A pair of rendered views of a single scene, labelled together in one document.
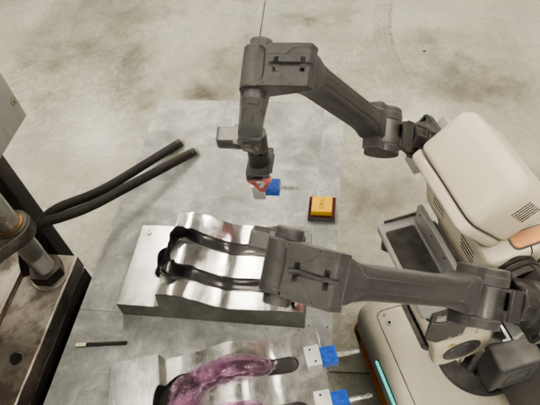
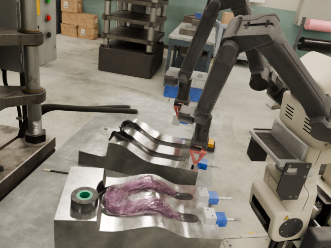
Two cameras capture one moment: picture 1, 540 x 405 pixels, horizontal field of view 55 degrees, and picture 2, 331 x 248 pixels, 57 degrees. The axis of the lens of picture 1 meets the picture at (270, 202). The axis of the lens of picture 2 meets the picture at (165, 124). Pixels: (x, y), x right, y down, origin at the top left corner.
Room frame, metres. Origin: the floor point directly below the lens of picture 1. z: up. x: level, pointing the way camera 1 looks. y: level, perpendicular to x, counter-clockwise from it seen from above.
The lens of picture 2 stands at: (-0.39, 0.22, 1.55)
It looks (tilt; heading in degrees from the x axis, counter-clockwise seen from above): 25 degrees down; 354
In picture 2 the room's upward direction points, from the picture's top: 9 degrees clockwise
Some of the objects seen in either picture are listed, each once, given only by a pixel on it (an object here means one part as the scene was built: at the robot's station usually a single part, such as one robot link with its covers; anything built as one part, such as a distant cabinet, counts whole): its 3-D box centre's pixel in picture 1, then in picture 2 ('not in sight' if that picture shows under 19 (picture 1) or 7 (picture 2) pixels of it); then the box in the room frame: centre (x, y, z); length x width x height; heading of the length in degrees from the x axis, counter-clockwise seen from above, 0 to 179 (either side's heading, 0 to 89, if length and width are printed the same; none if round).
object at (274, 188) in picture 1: (276, 186); (186, 120); (0.96, -0.02, 0.94); 0.13 x 0.05 x 0.05; 76
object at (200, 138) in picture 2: not in sight; (201, 134); (0.66, -0.04, 1.02); 0.10 x 0.07 x 0.07; 166
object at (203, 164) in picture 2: not in sight; (204, 164); (0.65, -0.08, 0.89); 0.13 x 0.05 x 0.05; 75
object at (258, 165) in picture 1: (259, 156); (183, 94); (0.97, 0.01, 1.06); 0.10 x 0.07 x 0.07; 166
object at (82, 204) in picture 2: not in sight; (84, 199); (0.33, 0.35, 0.93); 0.08 x 0.08 x 0.04
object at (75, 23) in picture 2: not in sight; (80, 18); (7.30, 1.83, 0.42); 0.86 x 0.33 x 0.83; 79
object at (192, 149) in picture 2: not in sight; (197, 152); (0.64, -0.03, 0.95); 0.07 x 0.07 x 0.09; 76
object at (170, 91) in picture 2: not in sight; (185, 89); (3.91, -0.45, 0.11); 0.61 x 0.41 x 0.22; 79
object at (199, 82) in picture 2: not in sight; (187, 77); (3.91, -0.45, 0.28); 0.61 x 0.41 x 0.15; 79
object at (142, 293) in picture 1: (216, 266); (144, 147); (0.77, 0.17, 0.87); 0.50 x 0.26 x 0.14; 76
